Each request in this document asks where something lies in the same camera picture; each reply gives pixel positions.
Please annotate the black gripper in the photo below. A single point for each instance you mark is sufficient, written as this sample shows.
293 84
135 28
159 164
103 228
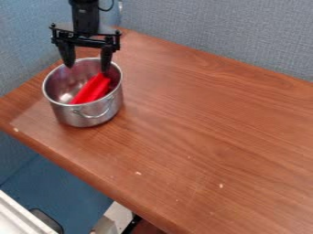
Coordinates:
84 32

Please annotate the metal pot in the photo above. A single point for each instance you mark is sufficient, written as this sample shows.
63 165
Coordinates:
62 85

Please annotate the red block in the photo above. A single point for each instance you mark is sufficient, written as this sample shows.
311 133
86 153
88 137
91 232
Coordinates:
94 90

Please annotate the white furniture edge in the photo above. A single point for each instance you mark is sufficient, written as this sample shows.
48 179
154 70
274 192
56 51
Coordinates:
18 220

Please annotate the white table leg bracket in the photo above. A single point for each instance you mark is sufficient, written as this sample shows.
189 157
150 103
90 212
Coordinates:
114 221

